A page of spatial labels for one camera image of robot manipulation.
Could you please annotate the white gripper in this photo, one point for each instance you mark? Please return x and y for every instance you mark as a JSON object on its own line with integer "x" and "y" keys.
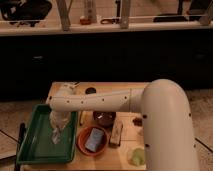
{"x": 59, "y": 120}

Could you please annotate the light blue towel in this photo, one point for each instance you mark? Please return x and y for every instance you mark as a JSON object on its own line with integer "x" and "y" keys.
{"x": 56, "y": 135}

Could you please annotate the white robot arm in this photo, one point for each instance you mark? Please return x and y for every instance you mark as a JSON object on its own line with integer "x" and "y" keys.
{"x": 167, "y": 120}

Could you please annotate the green plastic tray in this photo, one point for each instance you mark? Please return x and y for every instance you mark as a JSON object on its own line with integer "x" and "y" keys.
{"x": 37, "y": 146}

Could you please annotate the orange plate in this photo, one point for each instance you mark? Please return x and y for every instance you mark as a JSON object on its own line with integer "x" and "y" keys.
{"x": 83, "y": 136}

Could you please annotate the blue sponge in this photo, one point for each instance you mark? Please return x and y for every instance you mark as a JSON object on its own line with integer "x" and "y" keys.
{"x": 94, "y": 139}

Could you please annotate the dark metal cup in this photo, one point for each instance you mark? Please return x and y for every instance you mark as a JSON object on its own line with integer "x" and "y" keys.
{"x": 90, "y": 90}

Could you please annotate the dark maroon bowl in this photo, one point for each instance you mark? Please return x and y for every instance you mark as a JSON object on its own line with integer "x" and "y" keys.
{"x": 104, "y": 119}

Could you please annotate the wooden block brush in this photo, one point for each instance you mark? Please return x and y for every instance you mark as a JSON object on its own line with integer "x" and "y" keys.
{"x": 116, "y": 133}

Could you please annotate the dark brown scattered item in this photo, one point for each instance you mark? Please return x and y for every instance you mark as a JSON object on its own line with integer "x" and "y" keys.
{"x": 137, "y": 121}

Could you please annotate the red object on shelf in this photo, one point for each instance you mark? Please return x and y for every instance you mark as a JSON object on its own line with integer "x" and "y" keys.
{"x": 84, "y": 21}

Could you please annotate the black office chair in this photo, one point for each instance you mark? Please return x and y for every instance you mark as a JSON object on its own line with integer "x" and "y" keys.
{"x": 30, "y": 12}

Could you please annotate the yellow handled knife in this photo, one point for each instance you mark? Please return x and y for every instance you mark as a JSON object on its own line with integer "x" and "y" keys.
{"x": 82, "y": 118}

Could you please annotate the black clamp handle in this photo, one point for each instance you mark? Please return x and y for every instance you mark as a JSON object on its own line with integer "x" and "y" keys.
{"x": 22, "y": 130}

